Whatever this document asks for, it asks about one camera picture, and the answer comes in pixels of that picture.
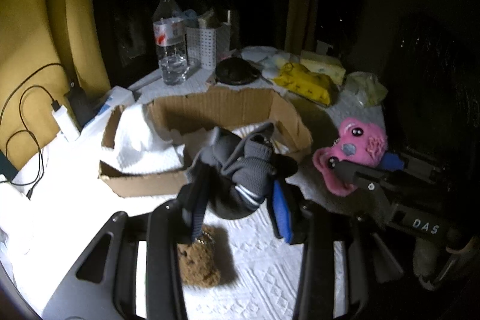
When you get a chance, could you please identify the pink plush toy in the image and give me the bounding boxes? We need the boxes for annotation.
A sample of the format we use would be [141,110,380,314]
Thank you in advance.
[312,118,387,197]

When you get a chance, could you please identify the grey knit gloves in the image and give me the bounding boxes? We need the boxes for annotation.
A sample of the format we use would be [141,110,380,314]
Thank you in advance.
[185,123,298,220]

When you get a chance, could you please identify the white paper towel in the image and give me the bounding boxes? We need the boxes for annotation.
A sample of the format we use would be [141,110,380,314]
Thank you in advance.
[103,104,185,175]

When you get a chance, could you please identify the brown fuzzy plush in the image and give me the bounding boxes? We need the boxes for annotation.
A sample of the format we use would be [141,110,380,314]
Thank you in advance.
[176,225,221,288]

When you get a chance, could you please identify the crumpled clear plastic bag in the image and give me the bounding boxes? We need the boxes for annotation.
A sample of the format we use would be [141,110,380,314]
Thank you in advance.
[345,71,388,108]

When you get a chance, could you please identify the white embossed table cloth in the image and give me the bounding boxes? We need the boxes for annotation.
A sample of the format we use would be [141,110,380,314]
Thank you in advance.
[1,71,385,319]

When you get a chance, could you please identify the brown cardboard box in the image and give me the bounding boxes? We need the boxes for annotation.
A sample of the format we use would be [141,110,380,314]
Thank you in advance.
[98,87,312,197]

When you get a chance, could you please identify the pale tissue pack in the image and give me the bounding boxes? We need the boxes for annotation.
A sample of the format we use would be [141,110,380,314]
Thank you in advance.
[300,50,346,86]

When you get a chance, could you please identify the white power strip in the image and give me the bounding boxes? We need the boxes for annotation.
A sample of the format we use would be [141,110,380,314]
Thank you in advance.
[82,86,135,131]

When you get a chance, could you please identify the black round pouch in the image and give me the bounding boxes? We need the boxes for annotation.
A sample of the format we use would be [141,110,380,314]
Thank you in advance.
[215,57,260,86]

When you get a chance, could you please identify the black power adapter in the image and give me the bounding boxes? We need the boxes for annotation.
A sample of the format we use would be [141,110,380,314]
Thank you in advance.
[64,80,95,129]

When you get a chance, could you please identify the white perforated basket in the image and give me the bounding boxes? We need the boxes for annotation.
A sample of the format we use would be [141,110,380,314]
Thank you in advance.
[186,23,231,70]

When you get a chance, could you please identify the white usb charger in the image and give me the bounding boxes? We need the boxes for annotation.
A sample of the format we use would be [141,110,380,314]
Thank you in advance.
[51,100,80,142]

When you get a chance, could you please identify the clear water bottle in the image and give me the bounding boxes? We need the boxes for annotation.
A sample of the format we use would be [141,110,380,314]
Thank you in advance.
[153,0,189,85]

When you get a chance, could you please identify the black charging cable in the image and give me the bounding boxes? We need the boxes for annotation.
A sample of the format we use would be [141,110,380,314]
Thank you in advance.
[0,61,65,200]

